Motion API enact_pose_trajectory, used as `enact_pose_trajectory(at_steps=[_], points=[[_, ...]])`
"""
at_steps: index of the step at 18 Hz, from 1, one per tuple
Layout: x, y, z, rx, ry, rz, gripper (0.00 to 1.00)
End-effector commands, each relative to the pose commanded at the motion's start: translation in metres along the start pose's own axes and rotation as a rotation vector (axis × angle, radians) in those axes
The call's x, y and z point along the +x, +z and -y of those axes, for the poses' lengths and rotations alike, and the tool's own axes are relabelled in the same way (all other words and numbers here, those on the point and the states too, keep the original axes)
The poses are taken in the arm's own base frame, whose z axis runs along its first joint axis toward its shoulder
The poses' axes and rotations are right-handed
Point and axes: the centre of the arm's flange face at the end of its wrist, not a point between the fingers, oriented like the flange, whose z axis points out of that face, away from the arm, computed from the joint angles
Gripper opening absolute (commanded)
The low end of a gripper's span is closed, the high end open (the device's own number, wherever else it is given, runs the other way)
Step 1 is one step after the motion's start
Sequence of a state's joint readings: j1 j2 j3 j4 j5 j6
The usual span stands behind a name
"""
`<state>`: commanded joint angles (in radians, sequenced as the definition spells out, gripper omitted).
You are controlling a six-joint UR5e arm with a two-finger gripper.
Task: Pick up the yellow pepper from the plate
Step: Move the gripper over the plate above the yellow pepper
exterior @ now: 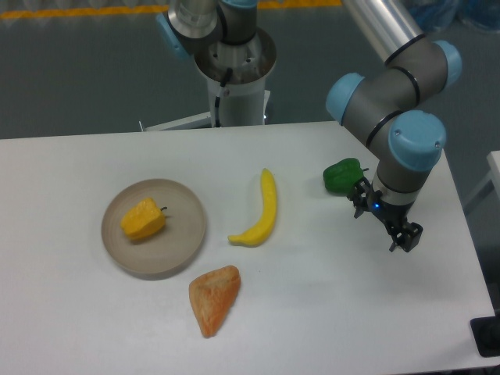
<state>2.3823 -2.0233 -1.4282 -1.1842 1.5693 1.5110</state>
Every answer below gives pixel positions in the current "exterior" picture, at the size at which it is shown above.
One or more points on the orange triangular bread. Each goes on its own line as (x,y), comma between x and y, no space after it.
(212,295)

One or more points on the green bell pepper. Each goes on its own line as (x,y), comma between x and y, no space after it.
(341,177)

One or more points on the black clamp at table edge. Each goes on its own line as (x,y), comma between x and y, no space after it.
(486,335)

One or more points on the beige round plate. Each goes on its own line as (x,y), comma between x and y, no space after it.
(170,250)

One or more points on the yellow banana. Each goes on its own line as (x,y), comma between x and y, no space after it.
(258,233)

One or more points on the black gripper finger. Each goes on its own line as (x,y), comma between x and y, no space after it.
(358,197)
(406,237)

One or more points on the yellow bell pepper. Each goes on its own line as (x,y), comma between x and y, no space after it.
(143,220)

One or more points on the white furniture at right edge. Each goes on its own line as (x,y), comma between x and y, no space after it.
(487,184)

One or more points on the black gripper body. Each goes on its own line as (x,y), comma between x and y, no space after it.
(391,208)

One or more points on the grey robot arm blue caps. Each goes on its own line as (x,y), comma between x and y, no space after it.
(383,113)

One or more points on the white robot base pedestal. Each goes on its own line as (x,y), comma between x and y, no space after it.
(235,77)

